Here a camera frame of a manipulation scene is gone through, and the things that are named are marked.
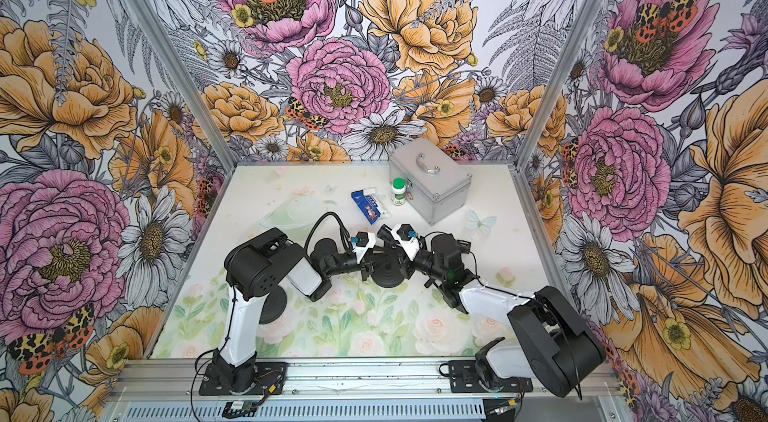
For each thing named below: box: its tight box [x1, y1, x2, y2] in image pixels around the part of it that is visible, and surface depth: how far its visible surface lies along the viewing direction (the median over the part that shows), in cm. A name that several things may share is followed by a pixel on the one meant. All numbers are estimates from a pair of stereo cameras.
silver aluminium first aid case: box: [389, 137, 472, 226], surface depth 101 cm
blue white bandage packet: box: [351, 187, 391, 225], surface depth 107 cm
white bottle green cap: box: [391, 177, 407, 207], surface depth 107 cm
